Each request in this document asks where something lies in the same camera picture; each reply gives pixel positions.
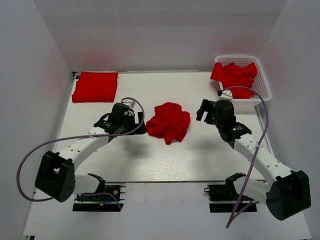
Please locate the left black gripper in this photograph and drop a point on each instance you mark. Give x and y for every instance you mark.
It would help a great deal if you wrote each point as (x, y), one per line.
(133, 119)

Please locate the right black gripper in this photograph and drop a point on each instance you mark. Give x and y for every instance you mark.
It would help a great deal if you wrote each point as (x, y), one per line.
(206, 106)

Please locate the red t shirt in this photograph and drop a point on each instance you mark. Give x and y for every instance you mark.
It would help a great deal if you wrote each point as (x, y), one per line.
(95, 87)
(169, 122)

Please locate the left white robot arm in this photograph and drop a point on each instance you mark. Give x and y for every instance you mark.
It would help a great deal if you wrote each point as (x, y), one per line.
(57, 176)

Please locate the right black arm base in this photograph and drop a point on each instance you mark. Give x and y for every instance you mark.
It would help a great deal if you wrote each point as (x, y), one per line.
(223, 197)

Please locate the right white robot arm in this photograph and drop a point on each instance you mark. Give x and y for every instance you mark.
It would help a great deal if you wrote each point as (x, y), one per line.
(285, 192)

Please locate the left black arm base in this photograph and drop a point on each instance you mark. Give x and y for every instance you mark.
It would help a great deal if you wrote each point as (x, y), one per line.
(110, 197)

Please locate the red t shirts in basket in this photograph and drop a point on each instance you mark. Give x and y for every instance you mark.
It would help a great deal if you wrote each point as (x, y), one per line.
(233, 75)

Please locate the white plastic basket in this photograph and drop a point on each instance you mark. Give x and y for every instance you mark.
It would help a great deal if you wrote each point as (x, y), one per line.
(260, 84)

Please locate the folded red t shirt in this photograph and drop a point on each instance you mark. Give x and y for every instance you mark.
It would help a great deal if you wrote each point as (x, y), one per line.
(95, 87)

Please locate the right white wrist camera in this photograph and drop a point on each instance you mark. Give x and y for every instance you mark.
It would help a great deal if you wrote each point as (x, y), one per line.
(225, 94)

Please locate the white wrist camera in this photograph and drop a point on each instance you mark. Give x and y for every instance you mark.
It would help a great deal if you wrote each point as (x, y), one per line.
(128, 104)
(225, 94)

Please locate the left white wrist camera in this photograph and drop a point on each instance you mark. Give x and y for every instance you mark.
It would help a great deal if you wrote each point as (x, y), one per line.
(128, 104)

